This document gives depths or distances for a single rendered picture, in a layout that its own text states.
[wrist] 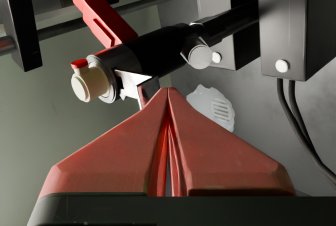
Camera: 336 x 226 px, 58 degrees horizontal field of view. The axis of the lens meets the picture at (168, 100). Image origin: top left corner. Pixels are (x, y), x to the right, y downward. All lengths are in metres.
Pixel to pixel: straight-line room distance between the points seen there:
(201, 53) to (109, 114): 0.37
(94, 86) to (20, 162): 0.33
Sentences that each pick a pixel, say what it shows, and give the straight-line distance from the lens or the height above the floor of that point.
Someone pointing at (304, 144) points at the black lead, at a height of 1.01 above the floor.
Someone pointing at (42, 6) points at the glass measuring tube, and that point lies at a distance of 0.42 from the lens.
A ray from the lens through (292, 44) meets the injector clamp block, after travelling 0.24.
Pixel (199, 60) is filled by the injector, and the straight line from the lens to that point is 0.17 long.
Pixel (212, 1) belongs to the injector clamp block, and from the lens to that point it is 0.27.
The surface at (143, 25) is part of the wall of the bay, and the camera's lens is 0.54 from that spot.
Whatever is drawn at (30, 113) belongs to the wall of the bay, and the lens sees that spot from 0.46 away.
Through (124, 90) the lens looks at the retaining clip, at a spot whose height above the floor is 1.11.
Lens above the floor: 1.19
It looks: 35 degrees down
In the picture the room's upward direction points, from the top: 120 degrees counter-clockwise
